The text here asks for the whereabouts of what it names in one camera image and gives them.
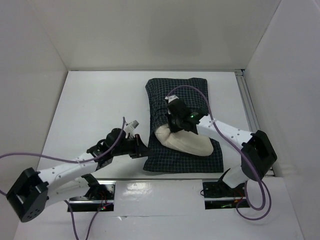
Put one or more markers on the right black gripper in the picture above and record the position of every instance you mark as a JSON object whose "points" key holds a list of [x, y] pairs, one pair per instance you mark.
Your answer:
{"points": [[172, 122]]}

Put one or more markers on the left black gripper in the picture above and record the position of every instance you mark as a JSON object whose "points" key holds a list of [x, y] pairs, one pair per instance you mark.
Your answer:
{"points": [[140, 149]]}

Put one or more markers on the cream pillow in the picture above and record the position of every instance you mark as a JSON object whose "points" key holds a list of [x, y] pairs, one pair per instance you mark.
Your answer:
{"points": [[184, 141]]}

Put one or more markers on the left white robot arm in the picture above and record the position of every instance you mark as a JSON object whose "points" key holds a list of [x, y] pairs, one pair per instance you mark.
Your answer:
{"points": [[33, 190]]}

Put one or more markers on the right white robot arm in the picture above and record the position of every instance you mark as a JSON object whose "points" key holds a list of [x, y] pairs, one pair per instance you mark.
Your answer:
{"points": [[238, 139]]}

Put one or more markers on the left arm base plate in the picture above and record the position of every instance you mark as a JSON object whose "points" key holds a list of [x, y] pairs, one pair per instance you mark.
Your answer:
{"points": [[103, 199]]}

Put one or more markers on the aluminium rail at right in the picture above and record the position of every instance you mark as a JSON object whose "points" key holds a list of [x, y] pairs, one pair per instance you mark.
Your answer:
{"points": [[252, 112]]}

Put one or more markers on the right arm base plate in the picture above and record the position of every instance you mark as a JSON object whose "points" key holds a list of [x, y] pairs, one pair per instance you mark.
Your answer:
{"points": [[220, 197]]}

